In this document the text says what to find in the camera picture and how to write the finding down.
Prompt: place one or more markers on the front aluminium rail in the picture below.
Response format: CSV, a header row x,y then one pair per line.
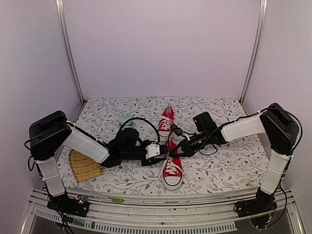
x,y
165,214

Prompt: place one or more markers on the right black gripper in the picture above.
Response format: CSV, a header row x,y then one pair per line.
x,y
186,148

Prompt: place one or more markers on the right aluminium frame post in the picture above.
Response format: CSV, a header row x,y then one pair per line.
x,y
256,45

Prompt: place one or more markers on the woven bamboo basket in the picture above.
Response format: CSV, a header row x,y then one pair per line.
x,y
83,167

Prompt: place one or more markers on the red sneaker with laces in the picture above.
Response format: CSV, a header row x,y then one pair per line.
x,y
166,121

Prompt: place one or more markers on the floral patterned table mat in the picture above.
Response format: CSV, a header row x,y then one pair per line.
x,y
234,166

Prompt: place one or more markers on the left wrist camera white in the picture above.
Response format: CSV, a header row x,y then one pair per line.
x,y
156,150

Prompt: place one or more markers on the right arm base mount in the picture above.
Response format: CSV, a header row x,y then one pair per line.
x,y
262,202

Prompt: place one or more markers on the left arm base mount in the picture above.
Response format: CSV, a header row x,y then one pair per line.
x,y
67,205

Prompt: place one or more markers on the left aluminium frame post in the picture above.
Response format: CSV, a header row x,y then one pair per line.
x,y
68,50

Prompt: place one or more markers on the green tape piece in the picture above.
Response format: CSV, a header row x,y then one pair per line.
x,y
116,200

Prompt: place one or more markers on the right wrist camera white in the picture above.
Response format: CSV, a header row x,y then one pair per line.
x,y
180,132

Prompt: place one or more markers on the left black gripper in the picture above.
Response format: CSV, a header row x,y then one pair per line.
x,y
151,161

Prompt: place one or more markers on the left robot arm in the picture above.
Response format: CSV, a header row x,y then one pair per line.
x,y
55,131

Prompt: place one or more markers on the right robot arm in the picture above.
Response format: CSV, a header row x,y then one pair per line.
x,y
279,131

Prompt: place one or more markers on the aluminium frame post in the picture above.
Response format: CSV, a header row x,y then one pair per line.
x,y
256,45
68,50

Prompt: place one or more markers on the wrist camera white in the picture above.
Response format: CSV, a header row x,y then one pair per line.
x,y
180,132
156,150

